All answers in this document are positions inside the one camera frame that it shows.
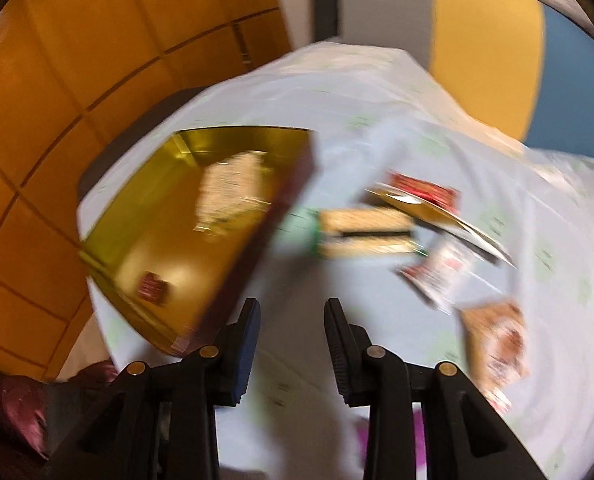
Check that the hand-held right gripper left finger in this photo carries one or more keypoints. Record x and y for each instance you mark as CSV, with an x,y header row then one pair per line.
x,y
242,360

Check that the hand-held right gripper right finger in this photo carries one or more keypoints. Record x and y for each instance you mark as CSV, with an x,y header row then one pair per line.
x,y
339,360

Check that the purple snack packet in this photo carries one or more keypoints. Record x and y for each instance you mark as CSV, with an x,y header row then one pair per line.
x,y
363,437

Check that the clear cracker pack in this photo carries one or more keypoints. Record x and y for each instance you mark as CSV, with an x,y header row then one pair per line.
x,y
362,220

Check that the brown snack packet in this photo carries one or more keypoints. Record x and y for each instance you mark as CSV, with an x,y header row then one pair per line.
x,y
497,345

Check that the gold tin box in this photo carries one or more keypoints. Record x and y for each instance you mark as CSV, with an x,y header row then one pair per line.
x,y
142,220

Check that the gold white packet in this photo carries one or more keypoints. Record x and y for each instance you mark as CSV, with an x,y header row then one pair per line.
x,y
452,225

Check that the small red white candy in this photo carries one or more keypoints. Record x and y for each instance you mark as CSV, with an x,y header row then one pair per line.
x,y
152,288

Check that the white red snack packet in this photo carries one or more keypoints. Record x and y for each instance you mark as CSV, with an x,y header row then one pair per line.
x,y
442,270

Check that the gold rice cracker packet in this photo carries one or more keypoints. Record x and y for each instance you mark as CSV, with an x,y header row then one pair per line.
x,y
232,192

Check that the red candy wrapper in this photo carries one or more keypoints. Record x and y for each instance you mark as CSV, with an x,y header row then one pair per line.
x,y
422,190

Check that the dark red cloth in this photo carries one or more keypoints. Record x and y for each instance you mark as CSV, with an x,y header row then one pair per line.
x,y
7,410

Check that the pale blue tablecloth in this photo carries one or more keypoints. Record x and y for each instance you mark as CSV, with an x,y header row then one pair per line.
x,y
357,110

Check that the grey yellow blue chair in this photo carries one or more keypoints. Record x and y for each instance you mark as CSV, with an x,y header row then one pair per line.
x,y
487,35

